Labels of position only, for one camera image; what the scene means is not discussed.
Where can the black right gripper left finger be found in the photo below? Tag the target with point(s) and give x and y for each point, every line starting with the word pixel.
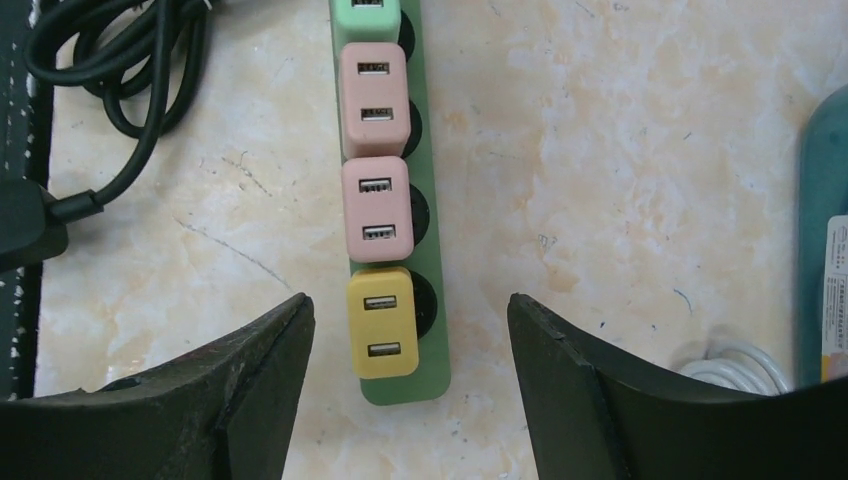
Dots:
pixel 225 410

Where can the pink usb charger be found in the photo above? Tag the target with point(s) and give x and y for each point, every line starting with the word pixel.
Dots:
pixel 373 99
pixel 377 209

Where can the light green usb charger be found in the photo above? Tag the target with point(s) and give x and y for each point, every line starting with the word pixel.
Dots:
pixel 355 21

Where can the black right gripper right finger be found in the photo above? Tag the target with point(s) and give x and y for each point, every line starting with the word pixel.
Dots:
pixel 595 411

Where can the yellow usb charger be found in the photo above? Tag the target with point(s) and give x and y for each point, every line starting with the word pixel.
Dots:
pixel 382 323

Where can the teal plastic basin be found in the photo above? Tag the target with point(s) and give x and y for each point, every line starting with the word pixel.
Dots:
pixel 822 194

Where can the green power strip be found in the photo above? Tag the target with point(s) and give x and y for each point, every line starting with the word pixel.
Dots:
pixel 432 377

